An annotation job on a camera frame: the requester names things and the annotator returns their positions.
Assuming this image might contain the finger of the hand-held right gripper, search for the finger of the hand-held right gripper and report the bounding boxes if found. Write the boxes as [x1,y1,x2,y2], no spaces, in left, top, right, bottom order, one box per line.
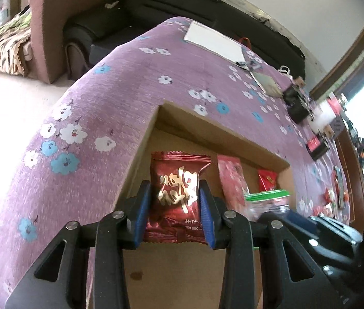
[258,210,318,233]

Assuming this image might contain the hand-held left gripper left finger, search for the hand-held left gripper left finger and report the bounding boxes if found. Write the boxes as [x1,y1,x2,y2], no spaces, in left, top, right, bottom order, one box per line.
[5,179,152,309]

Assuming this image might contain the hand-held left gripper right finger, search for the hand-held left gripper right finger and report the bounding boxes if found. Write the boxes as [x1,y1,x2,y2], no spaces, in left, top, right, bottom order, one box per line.
[199,179,344,309]

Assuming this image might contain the dark red gold-print snack packet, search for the dark red gold-print snack packet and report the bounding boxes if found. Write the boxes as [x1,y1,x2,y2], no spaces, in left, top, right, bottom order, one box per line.
[142,151,212,244]

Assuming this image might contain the green-edged clear snack packet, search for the green-edged clear snack packet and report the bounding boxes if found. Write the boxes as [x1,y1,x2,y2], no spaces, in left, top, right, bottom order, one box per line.
[244,190,292,222]

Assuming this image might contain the cardboard box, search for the cardboard box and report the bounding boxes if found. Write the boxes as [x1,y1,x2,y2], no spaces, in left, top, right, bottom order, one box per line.
[87,101,291,309]

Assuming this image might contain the red gold snack packet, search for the red gold snack packet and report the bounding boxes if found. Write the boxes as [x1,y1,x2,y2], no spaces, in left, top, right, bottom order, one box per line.
[323,187,336,205]

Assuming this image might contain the pink snack packet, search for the pink snack packet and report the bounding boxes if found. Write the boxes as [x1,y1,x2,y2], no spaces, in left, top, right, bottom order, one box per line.
[217,154,247,212]

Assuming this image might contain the bright red snack packet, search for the bright red snack packet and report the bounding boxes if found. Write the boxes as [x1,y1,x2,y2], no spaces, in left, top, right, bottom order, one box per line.
[257,168,278,194]

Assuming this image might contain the black smartphone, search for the black smartphone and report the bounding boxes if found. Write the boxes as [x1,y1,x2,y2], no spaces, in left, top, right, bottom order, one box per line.
[333,165,347,209]

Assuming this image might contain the black red flat box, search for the black red flat box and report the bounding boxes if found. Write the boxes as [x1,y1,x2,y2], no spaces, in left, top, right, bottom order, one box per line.
[306,134,331,162]

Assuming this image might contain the wooden sideboard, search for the wooden sideboard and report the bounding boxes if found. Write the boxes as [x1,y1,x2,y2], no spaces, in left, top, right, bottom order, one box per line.
[333,93,364,230]

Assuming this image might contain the black gadget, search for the black gadget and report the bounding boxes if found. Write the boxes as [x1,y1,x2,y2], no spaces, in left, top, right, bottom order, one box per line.
[346,119,364,168]

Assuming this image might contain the black card stand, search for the black card stand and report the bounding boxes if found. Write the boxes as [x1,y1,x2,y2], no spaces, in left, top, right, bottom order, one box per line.
[328,117,345,136]

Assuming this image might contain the white jar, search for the white jar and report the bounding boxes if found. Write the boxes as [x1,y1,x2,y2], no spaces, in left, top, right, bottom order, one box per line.
[308,101,336,135]

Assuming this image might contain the black jar with red label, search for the black jar with red label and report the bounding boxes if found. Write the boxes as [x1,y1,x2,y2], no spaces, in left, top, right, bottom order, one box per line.
[287,101,312,124]

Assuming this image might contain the pink jar with silver lid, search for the pink jar with silver lid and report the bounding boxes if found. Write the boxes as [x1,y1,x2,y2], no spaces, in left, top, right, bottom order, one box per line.
[326,94,347,117]

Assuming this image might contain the purple floral tablecloth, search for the purple floral tablecloth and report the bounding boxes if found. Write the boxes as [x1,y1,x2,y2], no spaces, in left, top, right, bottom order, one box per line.
[0,16,354,309]

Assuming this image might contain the tan notebook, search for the tan notebook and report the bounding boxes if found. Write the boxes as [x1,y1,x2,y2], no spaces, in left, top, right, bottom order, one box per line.
[252,70,284,98]

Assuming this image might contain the white paper sheet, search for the white paper sheet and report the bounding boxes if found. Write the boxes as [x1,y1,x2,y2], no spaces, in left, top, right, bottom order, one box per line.
[182,20,247,66]

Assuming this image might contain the brown armchair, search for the brown armchair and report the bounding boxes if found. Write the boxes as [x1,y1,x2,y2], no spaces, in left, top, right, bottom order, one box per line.
[28,0,131,85]

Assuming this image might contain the black sofa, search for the black sofa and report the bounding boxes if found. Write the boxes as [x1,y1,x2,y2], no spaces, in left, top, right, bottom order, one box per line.
[63,0,307,82]

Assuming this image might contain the leopard-pattern blanket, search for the leopard-pattern blanket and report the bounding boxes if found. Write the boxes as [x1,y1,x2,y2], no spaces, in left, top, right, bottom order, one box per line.
[0,12,33,76]

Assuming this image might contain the wooden door frame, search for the wooden door frame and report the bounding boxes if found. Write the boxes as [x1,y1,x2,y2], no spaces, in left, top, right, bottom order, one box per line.
[309,14,364,101]

